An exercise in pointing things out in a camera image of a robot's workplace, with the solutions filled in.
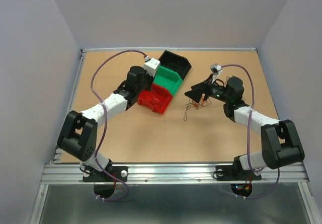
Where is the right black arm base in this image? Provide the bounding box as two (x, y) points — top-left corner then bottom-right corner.
(213, 165), (262, 197)

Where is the aluminium front rail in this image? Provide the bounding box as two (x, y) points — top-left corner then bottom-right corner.
(40, 161), (310, 185)

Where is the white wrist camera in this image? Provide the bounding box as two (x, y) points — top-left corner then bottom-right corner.
(210, 63), (222, 83)
(143, 55), (160, 77)

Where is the red storage bin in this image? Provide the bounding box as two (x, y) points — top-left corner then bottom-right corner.
(137, 83), (173, 115)

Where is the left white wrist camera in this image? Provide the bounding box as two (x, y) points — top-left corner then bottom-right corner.
(143, 55), (160, 77)

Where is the black storage bin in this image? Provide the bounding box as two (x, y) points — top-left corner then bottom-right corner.
(159, 50), (192, 80)

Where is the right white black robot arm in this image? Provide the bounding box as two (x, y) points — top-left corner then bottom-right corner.
(185, 77), (305, 179)

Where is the aluminium table edge frame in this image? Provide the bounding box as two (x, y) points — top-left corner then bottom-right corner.
(51, 47), (260, 164)

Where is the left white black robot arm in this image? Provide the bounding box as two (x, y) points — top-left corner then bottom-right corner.
(57, 66), (155, 181)

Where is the orange wire bundle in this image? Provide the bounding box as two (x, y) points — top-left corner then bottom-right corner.
(185, 95), (214, 123)

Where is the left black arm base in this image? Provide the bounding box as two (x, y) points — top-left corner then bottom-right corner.
(79, 164), (128, 201)

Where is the green storage bin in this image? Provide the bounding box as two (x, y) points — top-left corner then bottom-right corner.
(153, 66), (183, 96)

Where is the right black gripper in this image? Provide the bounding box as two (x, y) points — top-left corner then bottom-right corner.
(185, 72), (231, 103)

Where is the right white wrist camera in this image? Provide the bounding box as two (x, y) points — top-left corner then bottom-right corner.
(210, 63), (222, 83)

